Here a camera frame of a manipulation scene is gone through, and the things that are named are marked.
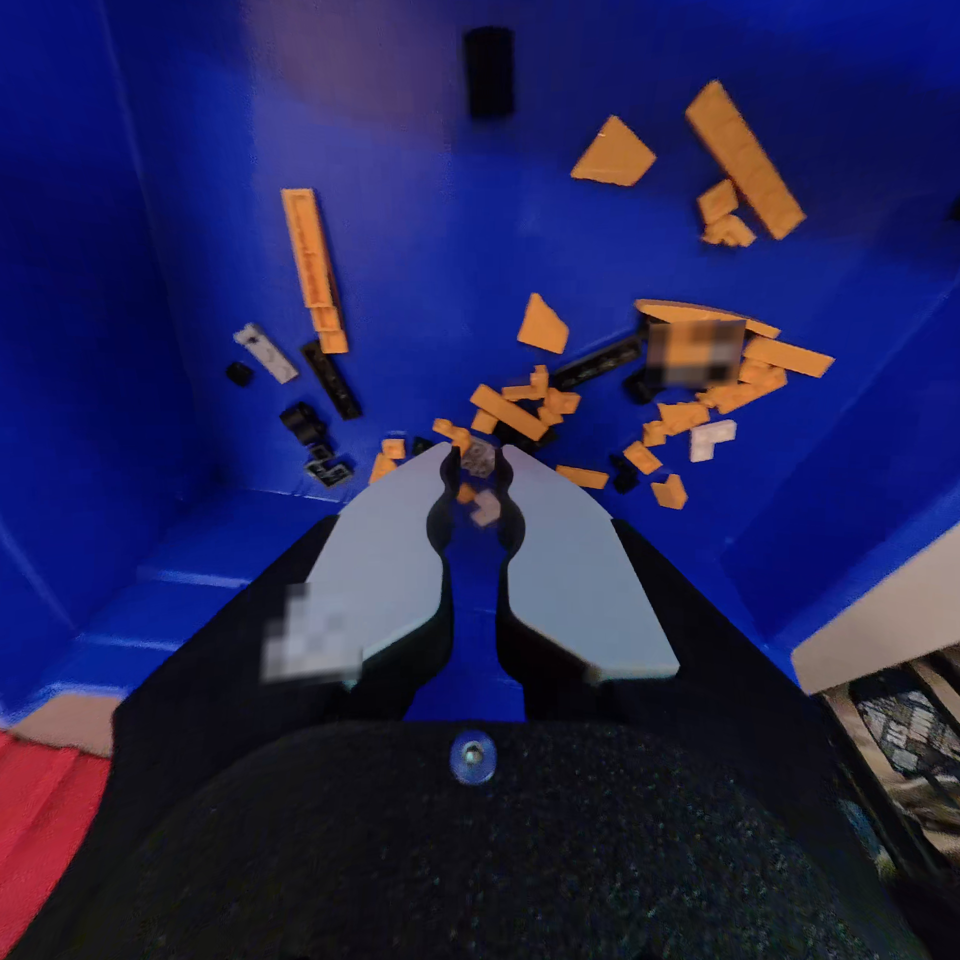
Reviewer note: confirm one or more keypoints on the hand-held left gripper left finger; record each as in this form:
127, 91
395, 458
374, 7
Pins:
382, 540

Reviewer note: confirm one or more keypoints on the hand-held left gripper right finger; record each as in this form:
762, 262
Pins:
585, 577

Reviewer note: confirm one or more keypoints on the pale corner lego plate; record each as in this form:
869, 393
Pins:
486, 508

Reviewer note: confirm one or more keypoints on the blue plastic bin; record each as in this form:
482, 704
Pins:
187, 262

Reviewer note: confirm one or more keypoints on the lego bricks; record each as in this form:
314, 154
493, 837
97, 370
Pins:
742, 157

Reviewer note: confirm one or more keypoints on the dark patterned backpack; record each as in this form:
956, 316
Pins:
907, 727

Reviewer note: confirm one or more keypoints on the red plastic bin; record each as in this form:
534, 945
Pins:
45, 825

